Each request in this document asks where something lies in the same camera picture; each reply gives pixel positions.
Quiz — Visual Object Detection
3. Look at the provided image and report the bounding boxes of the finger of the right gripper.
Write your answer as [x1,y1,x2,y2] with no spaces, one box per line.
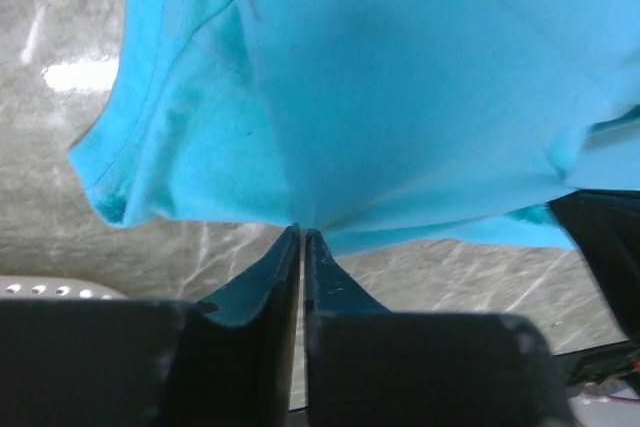
[549,190,639,344]

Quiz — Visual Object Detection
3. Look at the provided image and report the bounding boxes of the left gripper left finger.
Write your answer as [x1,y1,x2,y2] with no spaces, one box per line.
[1,227,300,426]

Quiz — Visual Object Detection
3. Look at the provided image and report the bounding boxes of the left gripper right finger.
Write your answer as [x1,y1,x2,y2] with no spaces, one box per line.
[304,231,575,426]

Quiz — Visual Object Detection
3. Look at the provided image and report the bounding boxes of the turquoise t shirt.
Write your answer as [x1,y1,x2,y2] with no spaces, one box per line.
[69,0,639,254]

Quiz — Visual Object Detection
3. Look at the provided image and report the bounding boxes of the white perforated plastic basket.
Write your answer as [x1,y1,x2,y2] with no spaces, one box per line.
[0,275,126,300]

